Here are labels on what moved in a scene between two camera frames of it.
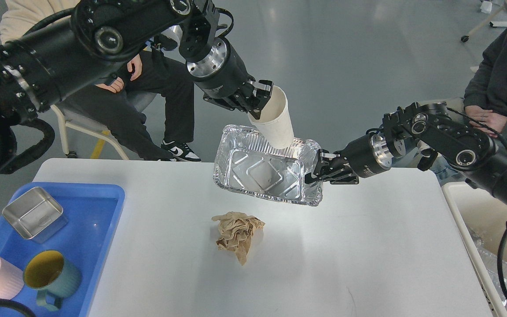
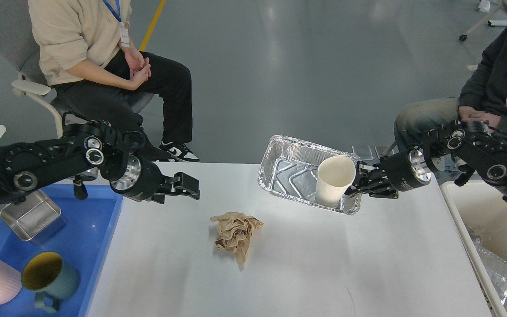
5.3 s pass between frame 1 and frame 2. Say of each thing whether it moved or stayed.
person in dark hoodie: stayed
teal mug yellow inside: stayed
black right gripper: moved
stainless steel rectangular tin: stayed
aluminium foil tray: moved
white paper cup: moved
